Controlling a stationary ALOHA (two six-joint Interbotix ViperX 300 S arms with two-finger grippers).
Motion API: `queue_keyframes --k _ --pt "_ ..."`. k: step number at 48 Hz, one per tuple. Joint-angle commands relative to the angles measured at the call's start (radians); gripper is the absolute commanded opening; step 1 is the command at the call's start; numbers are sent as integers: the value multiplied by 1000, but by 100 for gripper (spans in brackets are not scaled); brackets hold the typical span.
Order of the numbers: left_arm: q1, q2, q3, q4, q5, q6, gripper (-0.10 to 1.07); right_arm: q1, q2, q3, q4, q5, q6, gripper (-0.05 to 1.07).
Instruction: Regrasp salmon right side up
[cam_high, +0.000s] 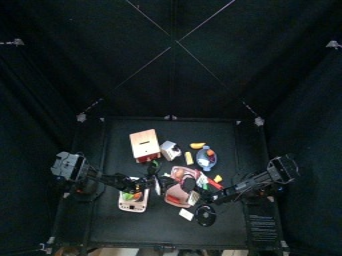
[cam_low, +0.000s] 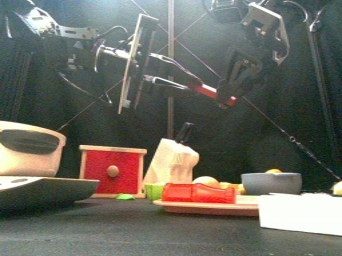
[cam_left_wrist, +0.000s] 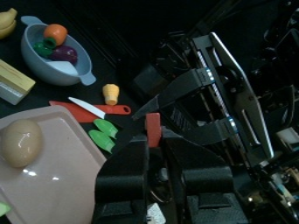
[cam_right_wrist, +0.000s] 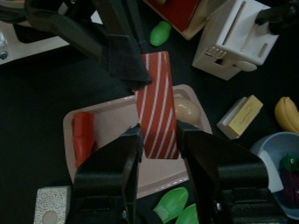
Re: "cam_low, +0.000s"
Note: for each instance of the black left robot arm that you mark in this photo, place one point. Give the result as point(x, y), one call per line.
point(41, 30)

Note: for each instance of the white knife block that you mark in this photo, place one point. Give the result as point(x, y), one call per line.
point(172, 163)

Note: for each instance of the orange toy fruit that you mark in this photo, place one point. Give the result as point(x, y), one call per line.
point(273, 171)

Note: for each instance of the cream toy egg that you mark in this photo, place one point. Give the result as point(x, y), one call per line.
point(206, 180)

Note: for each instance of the yellow toy piece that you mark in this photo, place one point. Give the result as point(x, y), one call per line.
point(230, 185)

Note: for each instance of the blue-grey bowl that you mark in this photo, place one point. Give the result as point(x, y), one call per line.
point(272, 184)

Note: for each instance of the red wooden drawer box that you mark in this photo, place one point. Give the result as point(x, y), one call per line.
point(101, 166)

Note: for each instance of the orange translucent toy bottle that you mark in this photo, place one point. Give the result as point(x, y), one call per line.
point(201, 193)

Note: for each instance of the green toy cube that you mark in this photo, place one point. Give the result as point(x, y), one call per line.
point(154, 191)

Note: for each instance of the wooden cutting board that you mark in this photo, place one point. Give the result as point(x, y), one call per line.
point(205, 208)

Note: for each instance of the small green toy piece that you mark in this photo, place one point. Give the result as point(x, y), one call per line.
point(125, 197)

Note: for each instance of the pale yellow toy ball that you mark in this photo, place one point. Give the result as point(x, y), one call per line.
point(339, 188)

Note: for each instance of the white flat box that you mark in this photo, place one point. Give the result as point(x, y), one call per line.
point(303, 213)

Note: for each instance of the grey plate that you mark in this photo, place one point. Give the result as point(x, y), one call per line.
point(41, 191)

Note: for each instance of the metal frame pole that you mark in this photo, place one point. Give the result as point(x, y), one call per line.
point(170, 113)

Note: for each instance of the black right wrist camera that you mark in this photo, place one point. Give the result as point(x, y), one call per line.
point(226, 10)

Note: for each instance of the dark frame strut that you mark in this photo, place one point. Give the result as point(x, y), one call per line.
point(324, 100)

